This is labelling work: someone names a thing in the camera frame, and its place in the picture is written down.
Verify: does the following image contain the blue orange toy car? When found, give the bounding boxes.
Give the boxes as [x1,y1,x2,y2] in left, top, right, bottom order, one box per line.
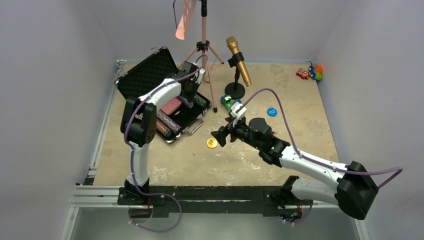
[308,64,323,83]

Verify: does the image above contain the pink playing card deck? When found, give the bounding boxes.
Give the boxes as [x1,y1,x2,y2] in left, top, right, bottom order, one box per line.
[161,97,182,116]

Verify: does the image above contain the pink tripod music stand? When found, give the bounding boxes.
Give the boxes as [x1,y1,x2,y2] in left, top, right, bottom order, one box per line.
[175,0,224,113]

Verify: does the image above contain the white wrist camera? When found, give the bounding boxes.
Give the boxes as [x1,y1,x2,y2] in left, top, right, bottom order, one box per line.
[195,68,206,85]
[229,101,247,127]

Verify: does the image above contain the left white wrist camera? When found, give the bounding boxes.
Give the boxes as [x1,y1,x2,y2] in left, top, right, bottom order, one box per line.
[195,68,206,85]

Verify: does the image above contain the green blue toy brick block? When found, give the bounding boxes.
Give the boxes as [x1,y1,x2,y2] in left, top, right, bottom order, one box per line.
[220,94,238,113]

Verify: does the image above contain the blue small blind button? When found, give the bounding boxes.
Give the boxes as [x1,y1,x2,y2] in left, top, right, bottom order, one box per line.
[267,107,278,117]

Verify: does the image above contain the green red chip row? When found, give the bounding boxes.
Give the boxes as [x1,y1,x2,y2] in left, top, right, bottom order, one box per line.
[156,120,173,138]

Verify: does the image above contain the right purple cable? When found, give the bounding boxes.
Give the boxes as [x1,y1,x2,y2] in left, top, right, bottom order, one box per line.
[240,87,404,226]

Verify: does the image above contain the yellow big blind button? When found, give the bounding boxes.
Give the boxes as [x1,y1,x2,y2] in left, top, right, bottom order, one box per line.
[206,138,218,149]

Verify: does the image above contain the grey green chip stack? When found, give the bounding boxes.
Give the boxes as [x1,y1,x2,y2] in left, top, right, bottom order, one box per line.
[193,94,208,108]

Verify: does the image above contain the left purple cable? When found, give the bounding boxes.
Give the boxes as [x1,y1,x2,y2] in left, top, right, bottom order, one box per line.
[123,53,210,233]

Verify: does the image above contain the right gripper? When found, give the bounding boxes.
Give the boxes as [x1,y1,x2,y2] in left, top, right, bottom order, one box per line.
[211,114,262,151]

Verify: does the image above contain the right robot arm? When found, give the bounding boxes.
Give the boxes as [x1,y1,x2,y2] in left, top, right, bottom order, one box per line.
[211,117,379,220]

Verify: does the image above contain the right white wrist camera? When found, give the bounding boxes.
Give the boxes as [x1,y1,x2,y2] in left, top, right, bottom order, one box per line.
[229,101,247,127]

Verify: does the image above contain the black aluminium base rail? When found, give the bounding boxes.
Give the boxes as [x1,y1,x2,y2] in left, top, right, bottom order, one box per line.
[61,183,370,240]

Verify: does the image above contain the gold microphone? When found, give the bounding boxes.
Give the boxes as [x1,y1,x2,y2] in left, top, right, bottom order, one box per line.
[226,36,252,87]

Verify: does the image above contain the clear dealer button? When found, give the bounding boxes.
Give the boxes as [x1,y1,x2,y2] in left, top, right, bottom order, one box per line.
[248,106,259,116]

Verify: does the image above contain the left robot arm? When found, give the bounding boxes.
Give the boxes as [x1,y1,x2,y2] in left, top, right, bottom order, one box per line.
[115,62,206,206]

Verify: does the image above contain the red toy number car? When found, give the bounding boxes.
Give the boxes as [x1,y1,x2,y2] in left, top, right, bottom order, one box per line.
[296,68,311,80]

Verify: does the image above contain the purple cable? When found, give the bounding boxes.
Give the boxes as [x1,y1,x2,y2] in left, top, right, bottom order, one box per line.
[240,87,404,226]
[123,53,210,233]

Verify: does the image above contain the blue orange chip row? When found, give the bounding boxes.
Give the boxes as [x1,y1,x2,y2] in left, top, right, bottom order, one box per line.
[157,110,181,133]

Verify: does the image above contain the black aluminium poker case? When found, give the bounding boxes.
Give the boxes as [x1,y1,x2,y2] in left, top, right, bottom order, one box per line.
[115,47,205,147]

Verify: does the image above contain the black microphone desk stand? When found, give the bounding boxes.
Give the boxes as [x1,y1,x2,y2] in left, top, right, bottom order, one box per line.
[224,58,246,100]

